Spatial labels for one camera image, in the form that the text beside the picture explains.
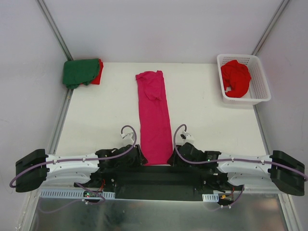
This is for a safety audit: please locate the pink t shirt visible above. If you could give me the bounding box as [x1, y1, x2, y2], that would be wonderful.
[136, 70, 173, 165]

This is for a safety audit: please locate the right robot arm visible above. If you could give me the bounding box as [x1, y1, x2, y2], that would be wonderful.
[167, 142, 308, 196]

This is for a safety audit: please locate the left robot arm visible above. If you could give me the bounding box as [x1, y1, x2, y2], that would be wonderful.
[11, 144, 148, 193]

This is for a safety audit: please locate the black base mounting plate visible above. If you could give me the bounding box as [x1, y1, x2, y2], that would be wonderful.
[83, 166, 240, 201]

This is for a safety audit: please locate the folded red t shirt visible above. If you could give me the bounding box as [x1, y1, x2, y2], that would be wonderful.
[89, 59, 103, 85]

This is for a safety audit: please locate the white plastic laundry basket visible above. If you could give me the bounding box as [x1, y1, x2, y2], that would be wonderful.
[217, 54, 271, 105]

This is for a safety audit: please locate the red t shirt in basket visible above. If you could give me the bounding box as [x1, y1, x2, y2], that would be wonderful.
[221, 60, 251, 98]

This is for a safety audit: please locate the folded green t shirt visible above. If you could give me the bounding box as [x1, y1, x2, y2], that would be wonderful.
[63, 58, 101, 90]

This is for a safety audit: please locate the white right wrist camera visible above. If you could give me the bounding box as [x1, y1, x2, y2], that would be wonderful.
[180, 130, 194, 144]

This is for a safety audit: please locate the right white cable duct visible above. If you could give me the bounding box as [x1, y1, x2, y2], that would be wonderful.
[202, 192, 234, 202]

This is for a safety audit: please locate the white cable duct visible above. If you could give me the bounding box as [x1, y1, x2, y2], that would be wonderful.
[202, 192, 234, 202]
[40, 189, 101, 200]

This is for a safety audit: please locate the left white cable duct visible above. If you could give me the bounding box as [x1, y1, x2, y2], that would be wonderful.
[40, 189, 101, 200]

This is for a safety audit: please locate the right aluminium corner post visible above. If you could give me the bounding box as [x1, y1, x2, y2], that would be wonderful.
[251, 0, 292, 56]

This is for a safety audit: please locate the aluminium corner post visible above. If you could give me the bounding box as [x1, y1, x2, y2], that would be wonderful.
[36, 0, 73, 61]
[251, 0, 292, 56]

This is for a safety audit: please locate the left aluminium corner post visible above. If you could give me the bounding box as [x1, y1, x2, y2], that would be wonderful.
[36, 0, 73, 61]

